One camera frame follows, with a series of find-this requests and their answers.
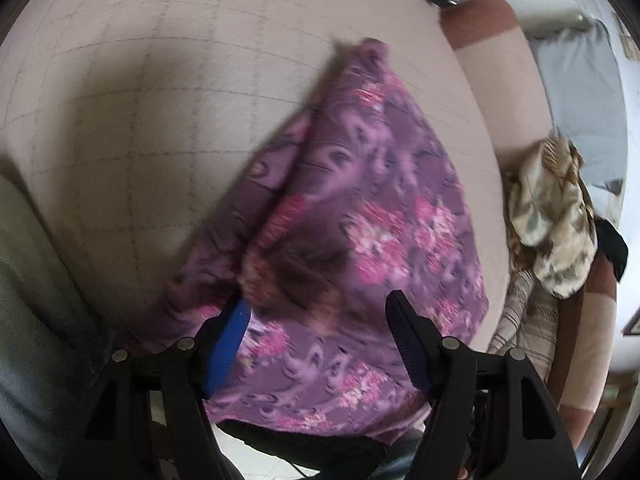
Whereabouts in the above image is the pink bolster with brown end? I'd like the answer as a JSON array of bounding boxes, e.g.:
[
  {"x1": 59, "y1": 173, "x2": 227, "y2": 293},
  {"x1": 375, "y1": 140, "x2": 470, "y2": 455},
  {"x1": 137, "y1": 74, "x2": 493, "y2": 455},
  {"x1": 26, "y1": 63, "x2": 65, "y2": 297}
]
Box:
[{"x1": 547, "y1": 255, "x2": 618, "y2": 451}]

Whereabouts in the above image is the beige floral blanket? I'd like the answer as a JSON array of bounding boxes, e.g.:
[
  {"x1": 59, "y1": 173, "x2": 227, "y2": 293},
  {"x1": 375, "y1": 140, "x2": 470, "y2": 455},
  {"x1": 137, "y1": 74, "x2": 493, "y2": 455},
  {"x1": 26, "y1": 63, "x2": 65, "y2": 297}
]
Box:
[{"x1": 505, "y1": 137, "x2": 598, "y2": 300}]

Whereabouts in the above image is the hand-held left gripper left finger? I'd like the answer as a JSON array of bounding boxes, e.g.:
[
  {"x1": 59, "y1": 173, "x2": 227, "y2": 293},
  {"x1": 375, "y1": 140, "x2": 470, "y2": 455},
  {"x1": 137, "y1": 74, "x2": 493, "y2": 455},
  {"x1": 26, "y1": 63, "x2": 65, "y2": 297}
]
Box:
[{"x1": 57, "y1": 292, "x2": 251, "y2": 480}]

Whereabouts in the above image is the striped floral quilt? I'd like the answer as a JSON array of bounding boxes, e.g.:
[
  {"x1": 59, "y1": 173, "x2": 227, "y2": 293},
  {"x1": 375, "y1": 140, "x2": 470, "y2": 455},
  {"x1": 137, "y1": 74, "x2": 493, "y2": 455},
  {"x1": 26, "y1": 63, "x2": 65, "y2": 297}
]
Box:
[{"x1": 487, "y1": 267, "x2": 561, "y2": 376}]

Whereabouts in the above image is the black cloth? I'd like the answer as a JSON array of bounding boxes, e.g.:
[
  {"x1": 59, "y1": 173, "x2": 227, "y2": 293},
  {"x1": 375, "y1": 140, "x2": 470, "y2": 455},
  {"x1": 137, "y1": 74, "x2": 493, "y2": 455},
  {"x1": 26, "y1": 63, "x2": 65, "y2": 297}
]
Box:
[{"x1": 592, "y1": 217, "x2": 629, "y2": 283}]

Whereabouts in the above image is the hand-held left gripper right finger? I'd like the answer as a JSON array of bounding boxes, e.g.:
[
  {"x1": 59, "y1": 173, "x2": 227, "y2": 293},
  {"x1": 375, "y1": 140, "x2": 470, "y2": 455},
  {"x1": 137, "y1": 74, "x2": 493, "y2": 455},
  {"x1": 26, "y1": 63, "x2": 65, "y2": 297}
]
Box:
[{"x1": 385, "y1": 290, "x2": 583, "y2": 480}]

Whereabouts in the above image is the purple floral dress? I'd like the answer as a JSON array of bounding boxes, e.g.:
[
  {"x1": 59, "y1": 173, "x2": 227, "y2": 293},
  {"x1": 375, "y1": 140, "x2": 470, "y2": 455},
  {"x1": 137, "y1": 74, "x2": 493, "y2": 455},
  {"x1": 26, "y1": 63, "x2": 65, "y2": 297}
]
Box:
[{"x1": 120, "y1": 37, "x2": 490, "y2": 448}]

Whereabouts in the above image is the grey pillow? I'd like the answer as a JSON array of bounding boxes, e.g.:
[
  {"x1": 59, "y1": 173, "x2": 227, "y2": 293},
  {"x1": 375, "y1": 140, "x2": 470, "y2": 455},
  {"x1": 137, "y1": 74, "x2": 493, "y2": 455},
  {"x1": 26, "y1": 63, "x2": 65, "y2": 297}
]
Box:
[{"x1": 530, "y1": 20, "x2": 628, "y2": 193}]

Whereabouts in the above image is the pink bolster with red end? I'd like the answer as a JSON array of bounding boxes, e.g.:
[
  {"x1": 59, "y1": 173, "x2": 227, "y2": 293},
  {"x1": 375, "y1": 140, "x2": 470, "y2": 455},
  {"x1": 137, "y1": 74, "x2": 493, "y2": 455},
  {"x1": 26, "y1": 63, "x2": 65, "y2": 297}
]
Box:
[{"x1": 440, "y1": 0, "x2": 556, "y2": 171}]

